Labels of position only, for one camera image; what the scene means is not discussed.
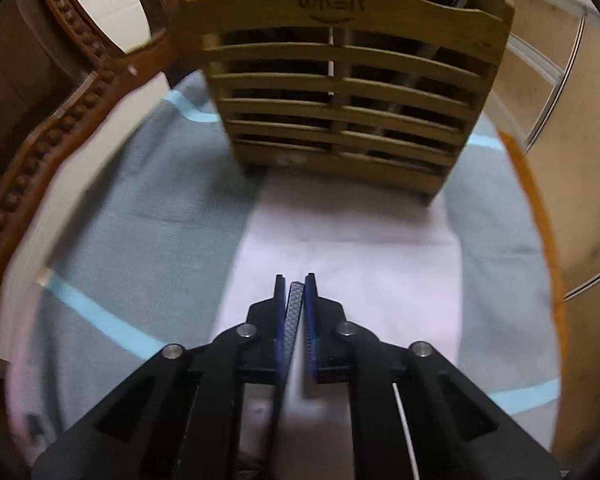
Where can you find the carved wooden chair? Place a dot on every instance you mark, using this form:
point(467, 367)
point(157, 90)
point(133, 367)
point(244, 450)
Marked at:
point(55, 125)

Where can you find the white cloth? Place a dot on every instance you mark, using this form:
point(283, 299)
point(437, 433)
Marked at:
point(355, 260)

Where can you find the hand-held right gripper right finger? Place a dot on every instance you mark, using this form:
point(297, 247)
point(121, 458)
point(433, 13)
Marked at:
point(311, 332)

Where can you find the grey cloth with blue stripes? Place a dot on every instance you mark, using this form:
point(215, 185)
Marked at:
point(155, 210)

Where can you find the bamboo utensil holder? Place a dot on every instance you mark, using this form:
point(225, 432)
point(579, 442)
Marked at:
point(340, 55)

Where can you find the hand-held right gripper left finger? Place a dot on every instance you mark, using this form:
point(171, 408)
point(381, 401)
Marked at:
point(280, 332)

